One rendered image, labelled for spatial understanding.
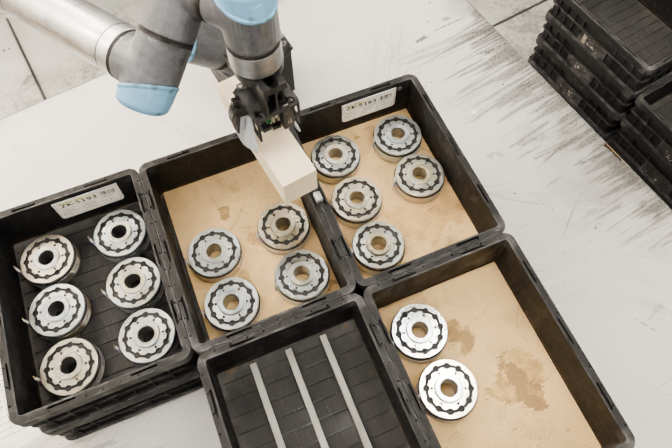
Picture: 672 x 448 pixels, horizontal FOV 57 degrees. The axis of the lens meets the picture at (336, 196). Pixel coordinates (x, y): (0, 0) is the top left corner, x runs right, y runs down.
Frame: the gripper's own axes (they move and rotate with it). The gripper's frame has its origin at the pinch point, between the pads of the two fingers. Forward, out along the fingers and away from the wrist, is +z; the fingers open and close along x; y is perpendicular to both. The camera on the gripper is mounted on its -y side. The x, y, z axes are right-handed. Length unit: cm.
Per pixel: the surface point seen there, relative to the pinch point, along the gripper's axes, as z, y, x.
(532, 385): 26, 56, 21
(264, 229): 22.9, 5.5, -6.0
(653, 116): 61, 15, 113
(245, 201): 25.8, -3.5, -5.9
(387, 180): 25.8, 7.7, 21.8
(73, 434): 37, 18, -55
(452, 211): 25.7, 20.7, 29.1
